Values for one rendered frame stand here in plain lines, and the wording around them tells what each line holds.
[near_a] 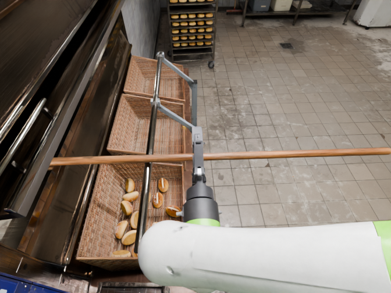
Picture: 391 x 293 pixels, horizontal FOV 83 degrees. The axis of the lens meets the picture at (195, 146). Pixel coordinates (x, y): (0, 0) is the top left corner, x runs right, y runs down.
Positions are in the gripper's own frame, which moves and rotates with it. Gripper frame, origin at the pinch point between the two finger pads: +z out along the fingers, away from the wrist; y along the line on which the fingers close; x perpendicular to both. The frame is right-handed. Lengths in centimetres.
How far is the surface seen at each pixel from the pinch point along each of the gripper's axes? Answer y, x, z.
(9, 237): 16, -59, -22
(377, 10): 98, 355, 397
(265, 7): 104, 155, 438
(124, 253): 69, -38, -14
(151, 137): 16.4, -18.7, 18.9
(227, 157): 13.8, 12.1, 5.1
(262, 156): 13.9, 26.0, 5.1
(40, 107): -12.6, -45.2, 5.6
